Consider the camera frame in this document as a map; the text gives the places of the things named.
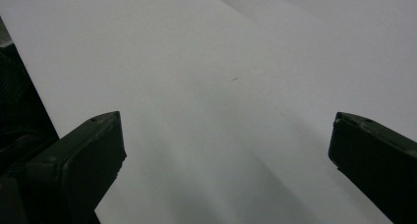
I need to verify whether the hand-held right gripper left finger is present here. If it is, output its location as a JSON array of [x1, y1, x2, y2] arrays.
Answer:
[[24, 110, 128, 224]]

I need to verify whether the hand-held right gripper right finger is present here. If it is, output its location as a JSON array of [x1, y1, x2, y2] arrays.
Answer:
[[328, 111, 417, 224]]

